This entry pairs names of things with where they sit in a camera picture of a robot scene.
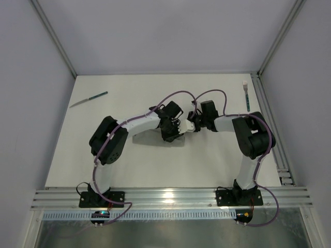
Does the grey cloth napkin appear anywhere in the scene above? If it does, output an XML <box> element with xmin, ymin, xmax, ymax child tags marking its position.
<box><xmin>132</xmin><ymin>129</ymin><xmax>185</xmax><ymax>147</ymax></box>

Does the fork with green handle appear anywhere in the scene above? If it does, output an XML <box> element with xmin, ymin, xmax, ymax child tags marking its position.
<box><xmin>243</xmin><ymin>81</ymin><xmax>250</xmax><ymax>112</ymax></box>

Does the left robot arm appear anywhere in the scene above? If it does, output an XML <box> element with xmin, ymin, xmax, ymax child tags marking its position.
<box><xmin>88</xmin><ymin>101</ymin><xmax>184</xmax><ymax>205</ymax></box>

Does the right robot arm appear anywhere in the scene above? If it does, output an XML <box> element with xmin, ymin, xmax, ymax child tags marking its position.
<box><xmin>188</xmin><ymin>100</ymin><xmax>276</xmax><ymax>207</ymax></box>

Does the right controller board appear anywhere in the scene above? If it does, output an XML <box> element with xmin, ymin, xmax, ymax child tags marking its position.
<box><xmin>234</xmin><ymin>209</ymin><xmax>253</xmax><ymax>225</ymax></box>

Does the controller board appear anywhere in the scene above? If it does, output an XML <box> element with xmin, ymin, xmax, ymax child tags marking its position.
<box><xmin>90</xmin><ymin>210</ymin><xmax>110</xmax><ymax>227</ymax></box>
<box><xmin>234</xmin><ymin>209</ymin><xmax>253</xmax><ymax>225</ymax></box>

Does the left controller board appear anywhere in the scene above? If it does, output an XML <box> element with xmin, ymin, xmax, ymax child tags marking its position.
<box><xmin>90</xmin><ymin>210</ymin><xmax>110</xmax><ymax>227</ymax></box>

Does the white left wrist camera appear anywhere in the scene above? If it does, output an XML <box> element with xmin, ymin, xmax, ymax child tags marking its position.
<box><xmin>178</xmin><ymin>119</ymin><xmax>195</xmax><ymax>134</ymax></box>

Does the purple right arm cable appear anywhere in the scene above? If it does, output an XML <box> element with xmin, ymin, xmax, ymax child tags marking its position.
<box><xmin>191</xmin><ymin>89</ymin><xmax>280</xmax><ymax>227</ymax></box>

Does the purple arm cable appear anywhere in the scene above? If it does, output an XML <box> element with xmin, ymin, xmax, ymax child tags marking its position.
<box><xmin>92</xmin><ymin>90</ymin><xmax>197</xmax><ymax>227</ymax></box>
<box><xmin>191</xmin><ymin>89</ymin><xmax>280</xmax><ymax>227</ymax></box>

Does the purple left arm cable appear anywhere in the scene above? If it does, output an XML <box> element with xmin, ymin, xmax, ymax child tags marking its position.
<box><xmin>92</xmin><ymin>90</ymin><xmax>197</xmax><ymax>227</ymax></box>

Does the knife with green handle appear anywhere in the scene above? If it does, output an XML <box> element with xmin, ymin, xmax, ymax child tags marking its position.
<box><xmin>69</xmin><ymin>91</ymin><xmax>108</xmax><ymax>108</ymax></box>

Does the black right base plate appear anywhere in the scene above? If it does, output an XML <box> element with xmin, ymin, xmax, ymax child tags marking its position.
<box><xmin>215</xmin><ymin>187</ymin><xmax>264</xmax><ymax>207</ymax></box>

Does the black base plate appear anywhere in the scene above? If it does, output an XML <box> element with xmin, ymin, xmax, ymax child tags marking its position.
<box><xmin>215</xmin><ymin>187</ymin><xmax>264</xmax><ymax>207</ymax></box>
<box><xmin>79</xmin><ymin>191</ymin><xmax>125</xmax><ymax>208</ymax></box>

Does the slotted grey cable duct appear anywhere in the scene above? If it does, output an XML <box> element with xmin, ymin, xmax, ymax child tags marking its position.
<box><xmin>42</xmin><ymin>209</ymin><xmax>236</xmax><ymax>221</ymax></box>

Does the aluminium right side rail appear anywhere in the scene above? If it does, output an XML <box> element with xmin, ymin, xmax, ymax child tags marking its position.
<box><xmin>250</xmin><ymin>72</ymin><xmax>296</xmax><ymax>187</ymax></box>

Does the aluminium rail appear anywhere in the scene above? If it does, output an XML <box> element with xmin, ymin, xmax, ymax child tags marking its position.
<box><xmin>250</xmin><ymin>72</ymin><xmax>296</xmax><ymax>187</ymax></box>
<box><xmin>31</xmin><ymin>187</ymin><xmax>313</xmax><ymax>210</ymax></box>

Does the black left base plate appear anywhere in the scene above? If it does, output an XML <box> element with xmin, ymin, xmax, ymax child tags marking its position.
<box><xmin>79</xmin><ymin>191</ymin><xmax>125</xmax><ymax>208</ymax></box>

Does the aluminium front rail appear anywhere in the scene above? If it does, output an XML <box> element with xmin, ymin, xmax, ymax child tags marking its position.
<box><xmin>31</xmin><ymin>187</ymin><xmax>313</xmax><ymax>210</ymax></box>

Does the right corner frame post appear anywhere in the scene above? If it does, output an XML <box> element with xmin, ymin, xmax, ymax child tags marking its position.
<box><xmin>258</xmin><ymin>0</ymin><xmax>306</xmax><ymax>76</ymax></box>

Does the corner frame post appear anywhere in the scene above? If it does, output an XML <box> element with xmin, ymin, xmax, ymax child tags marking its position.
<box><xmin>258</xmin><ymin>0</ymin><xmax>306</xmax><ymax>76</ymax></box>
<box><xmin>28</xmin><ymin>0</ymin><xmax>78</xmax><ymax>79</ymax></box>

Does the left corner frame post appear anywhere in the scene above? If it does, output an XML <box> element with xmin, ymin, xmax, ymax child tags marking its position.
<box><xmin>28</xmin><ymin>0</ymin><xmax>78</xmax><ymax>79</ymax></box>

